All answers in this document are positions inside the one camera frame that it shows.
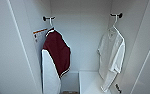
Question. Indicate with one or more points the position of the white clothes hanger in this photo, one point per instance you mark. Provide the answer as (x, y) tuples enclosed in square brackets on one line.
[(51, 28), (115, 25)]

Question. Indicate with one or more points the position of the woven basket with goods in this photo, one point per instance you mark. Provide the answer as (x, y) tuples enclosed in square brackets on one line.
[(69, 92)]

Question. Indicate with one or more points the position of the black wall peg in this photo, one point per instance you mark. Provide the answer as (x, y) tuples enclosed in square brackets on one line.
[(47, 18), (119, 15)]

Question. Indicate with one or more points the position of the maroon and white jacket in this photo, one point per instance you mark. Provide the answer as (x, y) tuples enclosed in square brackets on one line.
[(57, 53)]

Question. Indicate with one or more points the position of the white t-shirt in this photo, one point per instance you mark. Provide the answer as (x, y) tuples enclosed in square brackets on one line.
[(109, 56)]

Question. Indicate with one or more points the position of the white wardrobe cabinet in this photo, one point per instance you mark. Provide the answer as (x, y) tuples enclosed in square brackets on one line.
[(84, 40)]

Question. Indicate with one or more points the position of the orange and white sticker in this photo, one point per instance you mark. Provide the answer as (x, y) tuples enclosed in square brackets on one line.
[(39, 34)]

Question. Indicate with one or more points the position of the small black hook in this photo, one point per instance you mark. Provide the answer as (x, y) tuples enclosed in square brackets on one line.
[(118, 88)]

